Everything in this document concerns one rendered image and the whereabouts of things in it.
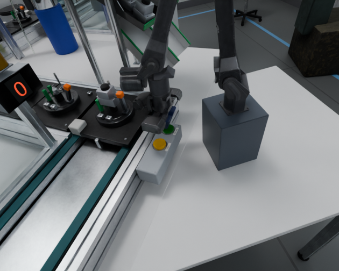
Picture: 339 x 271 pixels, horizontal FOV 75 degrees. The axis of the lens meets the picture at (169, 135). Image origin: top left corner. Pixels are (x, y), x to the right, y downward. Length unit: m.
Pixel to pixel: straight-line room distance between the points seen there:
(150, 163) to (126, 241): 0.22
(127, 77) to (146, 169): 0.26
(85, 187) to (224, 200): 0.42
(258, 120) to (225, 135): 0.10
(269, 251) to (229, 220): 0.93
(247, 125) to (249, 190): 0.21
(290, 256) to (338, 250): 0.27
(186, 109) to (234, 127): 0.39
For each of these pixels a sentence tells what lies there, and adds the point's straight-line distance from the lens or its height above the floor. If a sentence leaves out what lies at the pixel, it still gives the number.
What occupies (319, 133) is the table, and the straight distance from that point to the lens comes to 0.94.
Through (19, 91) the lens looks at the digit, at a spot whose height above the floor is 1.20.
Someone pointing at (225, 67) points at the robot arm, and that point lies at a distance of 0.55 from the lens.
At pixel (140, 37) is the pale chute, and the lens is 0.99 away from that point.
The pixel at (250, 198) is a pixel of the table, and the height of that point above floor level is 0.86.
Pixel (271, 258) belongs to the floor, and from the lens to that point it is 1.58.
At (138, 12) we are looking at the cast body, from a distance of 0.86.
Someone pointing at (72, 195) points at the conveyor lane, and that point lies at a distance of 0.75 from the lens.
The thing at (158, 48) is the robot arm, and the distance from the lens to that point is 0.54.
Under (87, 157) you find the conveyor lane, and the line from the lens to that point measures 0.81.
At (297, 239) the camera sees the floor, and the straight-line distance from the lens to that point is 1.66.
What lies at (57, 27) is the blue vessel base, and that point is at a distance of 1.65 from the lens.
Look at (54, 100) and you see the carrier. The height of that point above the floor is 0.99.
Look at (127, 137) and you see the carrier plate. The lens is 0.74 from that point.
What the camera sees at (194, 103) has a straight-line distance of 0.99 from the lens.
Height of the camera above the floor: 1.49
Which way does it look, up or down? 47 degrees down
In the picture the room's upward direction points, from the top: 10 degrees counter-clockwise
